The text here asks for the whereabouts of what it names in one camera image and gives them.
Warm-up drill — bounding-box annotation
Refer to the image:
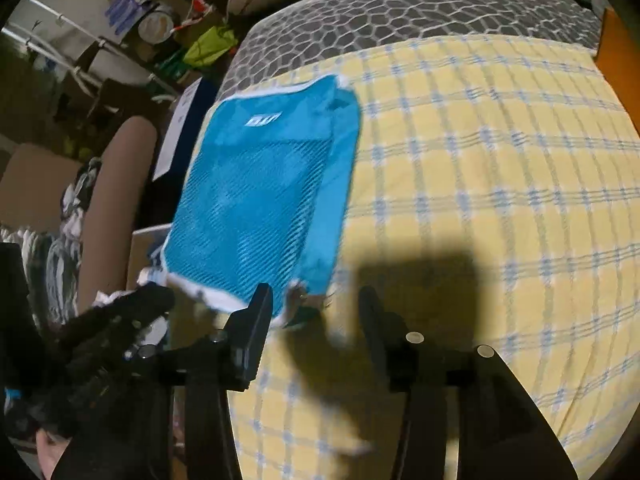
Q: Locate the brown chair armrest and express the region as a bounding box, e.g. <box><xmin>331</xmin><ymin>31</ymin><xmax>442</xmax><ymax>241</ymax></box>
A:
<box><xmin>77</xmin><ymin>116</ymin><xmax>159</xmax><ymax>311</ymax></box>

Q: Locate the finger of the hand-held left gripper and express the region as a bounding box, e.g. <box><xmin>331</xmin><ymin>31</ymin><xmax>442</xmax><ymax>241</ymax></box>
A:
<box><xmin>56</xmin><ymin>284</ymin><xmax>177</xmax><ymax>356</ymax></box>

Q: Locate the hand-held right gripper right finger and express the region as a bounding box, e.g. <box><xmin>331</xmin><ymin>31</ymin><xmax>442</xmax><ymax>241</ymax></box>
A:
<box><xmin>357</xmin><ymin>285</ymin><xmax>581</xmax><ymax>480</ymax></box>

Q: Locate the white paper sheet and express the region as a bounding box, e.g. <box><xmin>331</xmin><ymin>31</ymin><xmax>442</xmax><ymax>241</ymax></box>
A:
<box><xmin>152</xmin><ymin>77</ymin><xmax>203</xmax><ymax>181</ymax></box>

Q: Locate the yellow plaid cloth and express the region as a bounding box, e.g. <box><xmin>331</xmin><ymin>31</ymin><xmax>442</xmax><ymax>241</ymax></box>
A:
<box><xmin>227</xmin><ymin>35</ymin><xmax>640</xmax><ymax>480</ymax></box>

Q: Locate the orange cardboard box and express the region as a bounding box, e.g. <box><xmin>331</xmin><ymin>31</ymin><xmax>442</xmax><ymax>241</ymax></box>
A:
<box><xmin>595</xmin><ymin>7</ymin><xmax>640</xmax><ymax>136</ymax></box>

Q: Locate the grey stone-pattern bed sheet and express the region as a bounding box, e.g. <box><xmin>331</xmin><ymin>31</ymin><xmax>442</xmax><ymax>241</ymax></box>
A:
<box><xmin>220</xmin><ymin>0</ymin><xmax>603</xmax><ymax>106</ymax></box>

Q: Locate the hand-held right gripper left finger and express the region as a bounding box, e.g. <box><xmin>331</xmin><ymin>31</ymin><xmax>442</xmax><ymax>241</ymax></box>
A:
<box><xmin>135</xmin><ymin>282</ymin><xmax>275</xmax><ymax>480</ymax></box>

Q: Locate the person's left forearm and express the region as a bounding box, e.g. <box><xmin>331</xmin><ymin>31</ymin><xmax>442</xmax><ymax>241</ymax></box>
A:
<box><xmin>34</xmin><ymin>430</ymin><xmax>76</xmax><ymax>480</ymax></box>

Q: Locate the blue mesh pouch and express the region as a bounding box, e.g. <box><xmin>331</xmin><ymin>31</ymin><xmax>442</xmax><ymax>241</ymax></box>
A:
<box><xmin>162</xmin><ymin>74</ymin><xmax>362</xmax><ymax>323</ymax></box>

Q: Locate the blue cardboard box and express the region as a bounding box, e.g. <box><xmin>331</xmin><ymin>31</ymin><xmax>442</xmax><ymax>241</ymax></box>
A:
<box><xmin>104</xmin><ymin>0</ymin><xmax>152</xmax><ymax>36</ymax></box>

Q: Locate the green bag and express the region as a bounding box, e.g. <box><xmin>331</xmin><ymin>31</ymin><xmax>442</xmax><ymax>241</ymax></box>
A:
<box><xmin>182</xmin><ymin>25</ymin><xmax>240</xmax><ymax>68</ymax></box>

